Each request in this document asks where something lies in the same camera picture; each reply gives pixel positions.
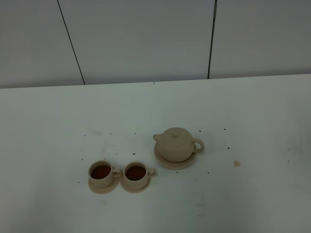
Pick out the left tan cup saucer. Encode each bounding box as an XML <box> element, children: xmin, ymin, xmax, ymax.
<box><xmin>88</xmin><ymin>178</ymin><xmax>120</xmax><ymax>194</ymax></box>

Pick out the tan cup saucer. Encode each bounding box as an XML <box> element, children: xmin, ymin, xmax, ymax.
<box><xmin>120</xmin><ymin>177</ymin><xmax>151</xmax><ymax>194</ymax></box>
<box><xmin>88</xmin><ymin>178</ymin><xmax>120</xmax><ymax>194</ymax></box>

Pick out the left tan teacup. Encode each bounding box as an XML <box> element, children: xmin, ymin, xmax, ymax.
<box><xmin>88</xmin><ymin>160</ymin><xmax>122</xmax><ymax>189</ymax></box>

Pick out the right tan cup saucer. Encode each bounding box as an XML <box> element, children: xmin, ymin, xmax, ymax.
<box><xmin>120</xmin><ymin>177</ymin><xmax>151</xmax><ymax>194</ymax></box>

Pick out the tan teapot saucer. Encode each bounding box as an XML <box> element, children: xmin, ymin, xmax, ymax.
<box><xmin>154</xmin><ymin>144</ymin><xmax>196</xmax><ymax>170</ymax></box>

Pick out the tan ceramic teapot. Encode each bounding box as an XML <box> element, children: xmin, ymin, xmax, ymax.
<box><xmin>153</xmin><ymin>127</ymin><xmax>205</xmax><ymax>163</ymax></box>

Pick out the right tan teacup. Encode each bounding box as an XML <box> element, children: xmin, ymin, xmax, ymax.
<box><xmin>123</xmin><ymin>161</ymin><xmax>157</xmax><ymax>189</ymax></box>

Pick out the tan teacup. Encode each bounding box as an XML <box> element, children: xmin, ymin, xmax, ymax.
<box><xmin>123</xmin><ymin>161</ymin><xmax>157</xmax><ymax>189</ymax></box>
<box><xmin>88</xmin><ymin>160</ymin><xmax>122</xmax><ymax>189</ymax></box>

